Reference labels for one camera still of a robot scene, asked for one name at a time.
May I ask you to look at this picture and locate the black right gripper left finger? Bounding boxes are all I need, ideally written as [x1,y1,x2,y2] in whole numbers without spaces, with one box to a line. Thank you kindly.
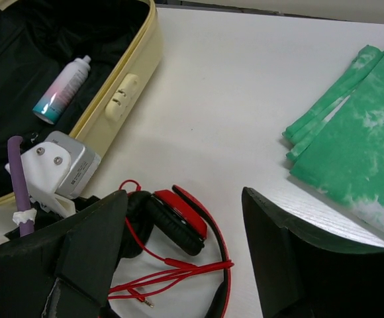
[0,190,128,317]

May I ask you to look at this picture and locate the yellow hard-shell suitcase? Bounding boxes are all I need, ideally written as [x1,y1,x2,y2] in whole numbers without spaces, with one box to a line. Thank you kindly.
[0,1,162,206]

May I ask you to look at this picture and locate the white teal spray bottle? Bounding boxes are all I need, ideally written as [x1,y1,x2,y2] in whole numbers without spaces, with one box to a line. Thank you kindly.
[32,55,91,125]

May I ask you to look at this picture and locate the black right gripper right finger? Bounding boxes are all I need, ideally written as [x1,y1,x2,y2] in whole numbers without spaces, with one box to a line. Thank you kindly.
[242,187,384,317]

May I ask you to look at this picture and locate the red black headphones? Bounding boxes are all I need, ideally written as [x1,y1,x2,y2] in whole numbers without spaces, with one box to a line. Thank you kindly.
[107,180,234,317]

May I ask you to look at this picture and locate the green white tie-dye cloth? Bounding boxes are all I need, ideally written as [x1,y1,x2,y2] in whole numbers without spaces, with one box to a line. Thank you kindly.
[283,46,384,233]

